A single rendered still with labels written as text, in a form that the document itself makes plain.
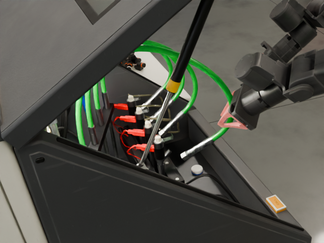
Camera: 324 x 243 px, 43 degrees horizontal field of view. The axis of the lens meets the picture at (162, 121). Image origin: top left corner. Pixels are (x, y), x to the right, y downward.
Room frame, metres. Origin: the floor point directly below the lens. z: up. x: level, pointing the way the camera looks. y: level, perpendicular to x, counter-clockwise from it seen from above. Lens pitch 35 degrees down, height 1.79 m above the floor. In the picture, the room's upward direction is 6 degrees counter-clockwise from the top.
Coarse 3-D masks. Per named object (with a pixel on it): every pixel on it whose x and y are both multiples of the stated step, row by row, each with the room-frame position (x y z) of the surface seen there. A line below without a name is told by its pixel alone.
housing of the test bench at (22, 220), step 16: (0, 112) 0.48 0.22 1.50; (0, 144) 0.45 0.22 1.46; (0, 160) 0.45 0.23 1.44; (16, 160) 0.46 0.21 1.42; (0, 176) 0.45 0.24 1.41; (16, 176) 0.45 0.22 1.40; (0, 192) 0.44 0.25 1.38; (16, 192) 0.45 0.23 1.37; (0, 208) 0.44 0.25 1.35; (16, 208) 0.45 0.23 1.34; (32, 208) 0.46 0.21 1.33; (0, 224) 0.44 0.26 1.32; (16, 224) 0.45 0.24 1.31; (32, 224) 0.45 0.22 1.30; (0, 240) 0.44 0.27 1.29; (16, 240) 0.44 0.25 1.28; (32, 240) 0.45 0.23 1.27
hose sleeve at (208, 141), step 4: (204, 140) 0.80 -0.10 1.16; (208, 140) 0.79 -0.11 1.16; (212, 140) 0.79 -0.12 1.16; (200, 144) 0.80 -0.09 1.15; (204, 144) 0.79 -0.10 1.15; (208, 144) 0.79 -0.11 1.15; (192, 148) 0.80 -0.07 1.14; (196, 148) 0.79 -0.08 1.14; (200, 148) 0.79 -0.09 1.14; (188, 152) 0.80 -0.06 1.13; (192, 152) 0.79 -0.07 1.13; (196, 152) 0.79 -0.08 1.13; (188, 156) 0.79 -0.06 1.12
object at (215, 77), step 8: (144, 48) 0.80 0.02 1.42; (152, 48) 0.80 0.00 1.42; (160, 48) 0.80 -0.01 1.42; (176, 56) 0.80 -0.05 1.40; (192, 64) 0.80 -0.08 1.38; (200, 64) 0.80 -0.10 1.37; (208, 72) 0.79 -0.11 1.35; (216, 80) 0.79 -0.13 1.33; (224, 88) 0.79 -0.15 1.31; (232, 96) 0.79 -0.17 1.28; (80, 104) 0.82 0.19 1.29; (80, 112) 0.82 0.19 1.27; (80, 120) 0.82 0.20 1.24; (232, 120) 0.79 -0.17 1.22; (80, 128) 0.82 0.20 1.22; (224, 128) 0.79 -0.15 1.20; (80, 136) 0.82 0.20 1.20; (216, 136) 0.79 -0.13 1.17
